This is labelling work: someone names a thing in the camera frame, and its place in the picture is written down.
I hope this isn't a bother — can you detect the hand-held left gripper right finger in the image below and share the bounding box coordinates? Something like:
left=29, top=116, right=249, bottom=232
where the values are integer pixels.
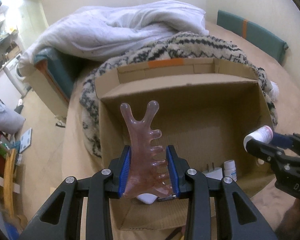
left=166, top=145, right=279, bottom=240

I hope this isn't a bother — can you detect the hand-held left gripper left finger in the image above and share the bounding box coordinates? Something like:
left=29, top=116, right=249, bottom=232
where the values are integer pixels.
left=19, top=145, right=130, bottom=240

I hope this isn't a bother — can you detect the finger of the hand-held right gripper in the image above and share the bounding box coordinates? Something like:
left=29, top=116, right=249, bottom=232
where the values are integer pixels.
left=272, top=132, right=300, bottom=155
left=245, top=137, right=285, bottom=167

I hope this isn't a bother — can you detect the white plastic bottle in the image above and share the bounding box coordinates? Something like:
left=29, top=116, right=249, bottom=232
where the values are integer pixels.
left=243, top=126, right=274, bottom=152

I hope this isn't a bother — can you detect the pink translucent massage comb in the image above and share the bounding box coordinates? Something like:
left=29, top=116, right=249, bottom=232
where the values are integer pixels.
left=120, top=100, right=172, bottom=198

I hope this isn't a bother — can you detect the white earbud case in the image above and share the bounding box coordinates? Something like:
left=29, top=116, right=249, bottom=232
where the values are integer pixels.
left=136, top=193, right=158, bottom=205

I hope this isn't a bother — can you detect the white bottle blue label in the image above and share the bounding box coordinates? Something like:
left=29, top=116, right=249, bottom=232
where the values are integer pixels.
left=224, top=160, right=238, bottom=182

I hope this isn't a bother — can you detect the white battery charger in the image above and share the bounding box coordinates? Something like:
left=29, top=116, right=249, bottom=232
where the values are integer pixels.
left=202, top=164, right=224, bottom=180

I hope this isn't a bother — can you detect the brown cardboard box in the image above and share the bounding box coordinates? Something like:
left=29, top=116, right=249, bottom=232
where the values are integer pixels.
left=94, top=57, right=275, bottom=232

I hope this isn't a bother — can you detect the person's right forearm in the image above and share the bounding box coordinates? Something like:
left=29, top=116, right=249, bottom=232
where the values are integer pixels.
left=275, top=200, right=300, bottom=240

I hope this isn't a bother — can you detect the bathroom scale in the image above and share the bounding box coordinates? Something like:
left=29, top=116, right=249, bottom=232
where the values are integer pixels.
left=19, top=127, right=33, bottom=153

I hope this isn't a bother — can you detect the teal cushion orange stripe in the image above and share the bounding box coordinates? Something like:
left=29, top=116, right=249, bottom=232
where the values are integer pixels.
left=216, top=9, right=288, bottom=65

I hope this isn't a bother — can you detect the wooden chair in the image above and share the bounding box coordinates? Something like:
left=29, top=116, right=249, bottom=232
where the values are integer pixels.
left=0, top=135, right=18, bottom=220

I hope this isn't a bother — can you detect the teal and beige bed end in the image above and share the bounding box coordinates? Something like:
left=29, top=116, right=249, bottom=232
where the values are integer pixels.
left=27, top=47, right=77, bottom=118

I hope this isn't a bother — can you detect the black and cream fleece blanket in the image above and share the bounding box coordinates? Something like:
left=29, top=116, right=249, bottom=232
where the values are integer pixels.
left=79, top=31, right=280, bottom=158

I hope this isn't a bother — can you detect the grey bag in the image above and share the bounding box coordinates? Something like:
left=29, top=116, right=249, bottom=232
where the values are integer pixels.
left=0, top=102, right=25, bottom=133

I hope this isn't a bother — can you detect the white duvet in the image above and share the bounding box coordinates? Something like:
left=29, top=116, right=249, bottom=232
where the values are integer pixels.
left=17, top=0, right=209, bottom=77

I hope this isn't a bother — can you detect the white kitchen cabinet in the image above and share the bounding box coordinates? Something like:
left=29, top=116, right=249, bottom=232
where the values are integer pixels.
left=0, top=72, right=15, bottom=110

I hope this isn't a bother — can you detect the white washing machine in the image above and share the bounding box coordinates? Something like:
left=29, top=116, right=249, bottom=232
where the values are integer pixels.
left=4, top=54, right=25, bottom=97

